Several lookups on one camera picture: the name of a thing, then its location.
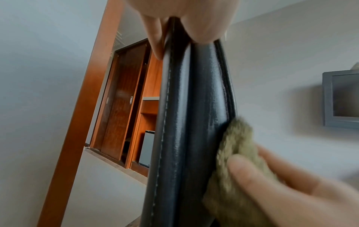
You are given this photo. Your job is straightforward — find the grey flat screen television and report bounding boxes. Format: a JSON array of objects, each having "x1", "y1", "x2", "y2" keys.
[{"x1": 322, "y1": 69, "x2": 359, "y2": 130}]

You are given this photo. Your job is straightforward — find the green cleaning cloth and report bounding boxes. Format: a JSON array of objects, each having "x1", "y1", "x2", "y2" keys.
[{"x1": 202, "y1": 116, "x2": 282, "y2": 227}]

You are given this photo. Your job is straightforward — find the black leather chair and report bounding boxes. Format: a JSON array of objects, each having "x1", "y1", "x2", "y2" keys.
[{"x1": 139, "y1": 17, "x2": 238, "y2": 227}]

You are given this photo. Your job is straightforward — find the person's left hand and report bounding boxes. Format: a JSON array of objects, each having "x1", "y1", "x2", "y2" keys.
[{"x1": 124, "y1": 0, "x2": 241, "y2": 61}]

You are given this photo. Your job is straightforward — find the grey mini fridge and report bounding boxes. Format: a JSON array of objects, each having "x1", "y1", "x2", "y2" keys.
[{"x1": 138, "y1": 130, "x2": 156, "y2": 168}]

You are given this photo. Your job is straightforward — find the person's right hand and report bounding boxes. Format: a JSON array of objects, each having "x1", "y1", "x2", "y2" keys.
[{"x1": 226, "y1": 145, "x2": 359, "y2": 227}]

